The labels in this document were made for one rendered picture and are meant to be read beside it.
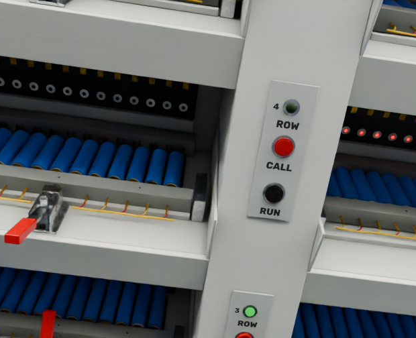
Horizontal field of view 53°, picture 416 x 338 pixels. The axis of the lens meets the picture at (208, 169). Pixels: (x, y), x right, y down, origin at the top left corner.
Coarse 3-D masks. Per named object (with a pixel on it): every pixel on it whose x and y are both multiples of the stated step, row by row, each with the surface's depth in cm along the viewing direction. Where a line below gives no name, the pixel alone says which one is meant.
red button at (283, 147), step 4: (280, 140) 35; (284, 140) 35; (288, 140) 35; (276, 144) 35; (280, 144) 35; (284, 144) 35; (288, 144) 35; (292, 144) 35; (276, 148) 35; (280, 148) 35; (284, 148) 35; (288, 148) 35; (292, 148) 36; (276, 152) 36; (280, 152) 35; (284, 152) 35; (288, 152) 35
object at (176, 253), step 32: (0, 96) 51; (192, 128) 53; (192, 160) 52; (0, 224) 39; (64, 224) 40; (96, 224) 41; (128, 224) 42; (160, 224) 42; (192, 224) 43; (0, 256) 40; (32, 256) 40; (64, 256) 40; (96, 256) 39; (128, 256) 39; (160, 256) 39; (192, 256) 39; (192, 288) 42
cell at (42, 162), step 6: (54, 138) 49; (60, 138) 49; (48, 144) 48; (54, 144) 48; (60, 144) 49; (42, 150) 47; (48, 150) 47; (54, 150) 47; (60, 150) 49; (42, 156) 45; (48, 156) 46; (54, 156) 47; (36, 162) 44; (42, 162) 45; (48, 162) 45; (42, 168) 44; (48, 168) 45
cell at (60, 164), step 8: (64, 144) 48; (72, 144) 48; (80, 144) 49; (64, 152) 47; (72, 152) 47; (56, 160) 45; (64, 160) 46; (72, 160) 47; (56, 168) 44; (64, 168) 45
